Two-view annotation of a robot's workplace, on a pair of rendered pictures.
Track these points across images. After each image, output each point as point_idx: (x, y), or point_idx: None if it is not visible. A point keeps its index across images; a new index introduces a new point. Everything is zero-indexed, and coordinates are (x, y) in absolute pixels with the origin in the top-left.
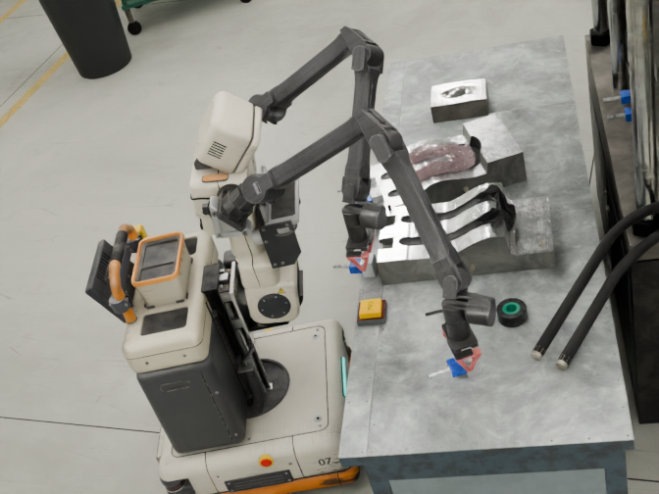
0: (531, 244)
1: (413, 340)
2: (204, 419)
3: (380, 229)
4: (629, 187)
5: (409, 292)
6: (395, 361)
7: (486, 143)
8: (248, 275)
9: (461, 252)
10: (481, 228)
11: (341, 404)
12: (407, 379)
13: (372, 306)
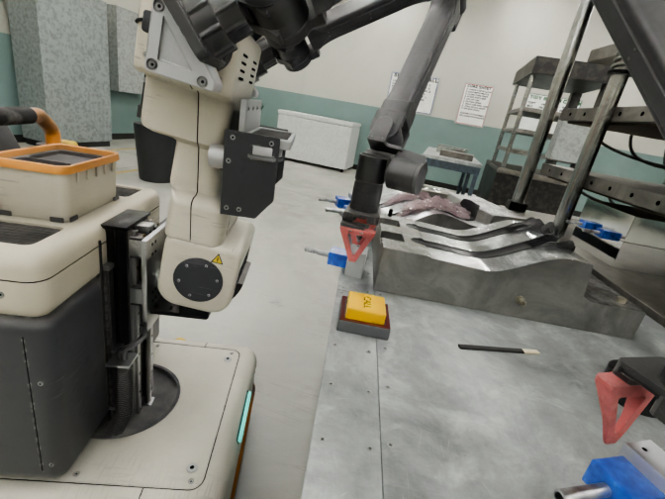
0: (601, 296)
1: (452, 385)
2: (4, 424)
3: (415, 191)
4: (633, 290)
5: (418, 309)
6: (427, 421)
7: (483, 206)
8: (179, 215)
9: (516, 270)
10: (545, 249)
11: (231, 452)
12: (474, 485)
13: (370, 303)
